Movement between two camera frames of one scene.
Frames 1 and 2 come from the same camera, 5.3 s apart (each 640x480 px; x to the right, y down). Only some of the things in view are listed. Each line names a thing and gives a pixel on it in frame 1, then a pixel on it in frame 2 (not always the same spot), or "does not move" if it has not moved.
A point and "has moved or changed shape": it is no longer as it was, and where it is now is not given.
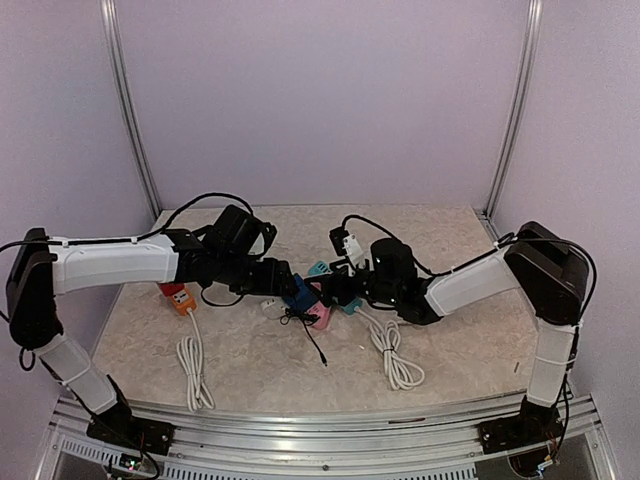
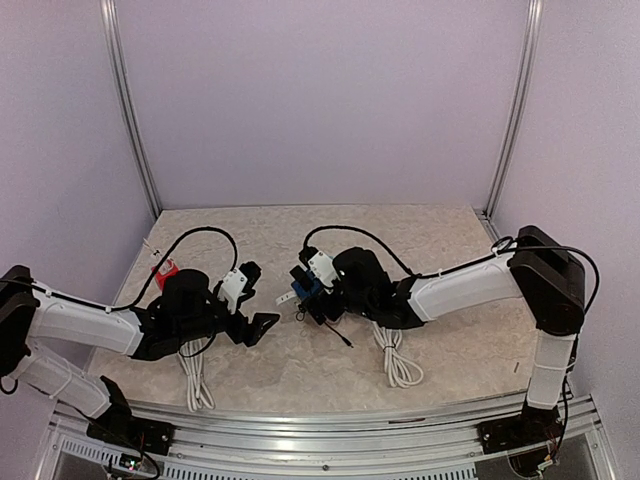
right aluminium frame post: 531,61 does not move
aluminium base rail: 235,449 does not move
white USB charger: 273,308 has moved or changed shape
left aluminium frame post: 109,11 does not move
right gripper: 338,278 to 331,312
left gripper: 274,281 to 254,330
